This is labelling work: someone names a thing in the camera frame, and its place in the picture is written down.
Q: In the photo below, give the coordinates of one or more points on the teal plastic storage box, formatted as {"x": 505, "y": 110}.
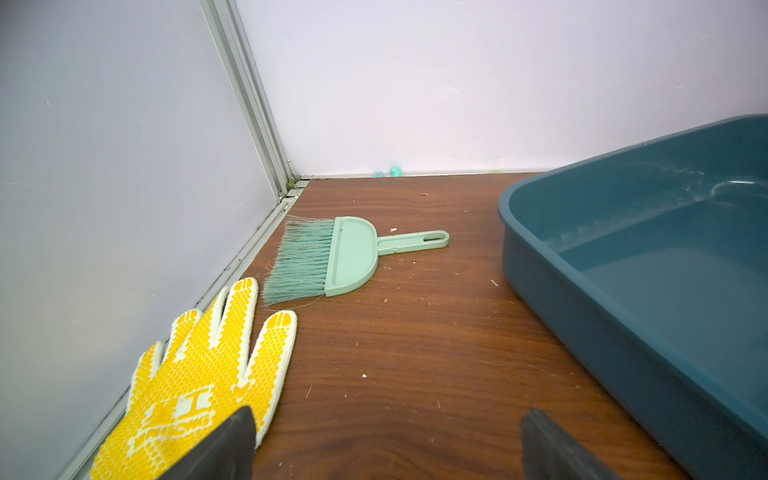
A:
{"x": 650, "y": 265}

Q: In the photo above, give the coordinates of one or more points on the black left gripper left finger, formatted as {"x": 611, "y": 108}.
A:
{"x": 226, "y": 453}

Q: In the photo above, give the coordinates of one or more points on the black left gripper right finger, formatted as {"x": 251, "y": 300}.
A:
{"x": 549, "y": 452}

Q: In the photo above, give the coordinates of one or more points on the mint green hand brush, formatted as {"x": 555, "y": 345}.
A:
{"x": 333, "y": 257}

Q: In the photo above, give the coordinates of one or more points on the yellow white work glove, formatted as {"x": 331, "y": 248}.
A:
{"x": 181, "y": 391}

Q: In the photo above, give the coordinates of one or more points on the small teal debris piece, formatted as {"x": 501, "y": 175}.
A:
{"x": 394, "y": 172}

